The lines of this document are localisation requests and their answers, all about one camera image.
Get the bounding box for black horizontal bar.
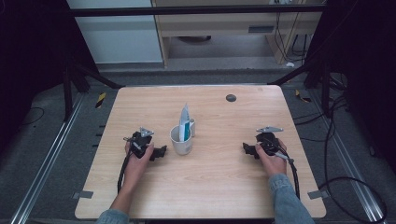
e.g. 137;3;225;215
67;4;327;19

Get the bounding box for right hand-held gripper cable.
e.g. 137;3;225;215
274;146;302;200

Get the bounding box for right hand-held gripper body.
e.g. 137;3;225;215
255;125;285;157

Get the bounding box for grey metal table bracket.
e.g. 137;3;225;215
72;189;94;200
307;189;331;201

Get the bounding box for black floor cable loop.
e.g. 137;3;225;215
317;176;389;224

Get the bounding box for aluminium floor rail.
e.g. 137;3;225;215
310;90;388;224
8;92;86;224

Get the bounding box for white and blue toothpaste tube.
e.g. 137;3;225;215
178;103;191;143

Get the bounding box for thin black floor cable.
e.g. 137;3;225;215
18;106;46;128

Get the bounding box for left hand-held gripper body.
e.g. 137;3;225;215
123;126;155;160

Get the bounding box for person's right hand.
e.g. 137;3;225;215
255;138;288;177

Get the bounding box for wooden desk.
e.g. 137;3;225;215
151;0;314;69

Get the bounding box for yellow and black tape strip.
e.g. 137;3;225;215
94;91;107;109
293;89;313;104

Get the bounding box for black metal stand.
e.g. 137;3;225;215
266;59;332;117
62;55;126;123

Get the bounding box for white cup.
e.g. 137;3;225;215
169;118;197;157

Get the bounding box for left hand-held gripper cable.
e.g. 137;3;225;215
117;149;134;194

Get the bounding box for hand-held gripper cable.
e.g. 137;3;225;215
117;149;134;194
274;146;302;200

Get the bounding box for person's left hand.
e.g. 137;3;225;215
123;142;155;185

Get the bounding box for black curtain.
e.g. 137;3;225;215
304;0;396;175
0;0;98;152

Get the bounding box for white cabinet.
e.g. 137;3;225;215
65;0;164;65

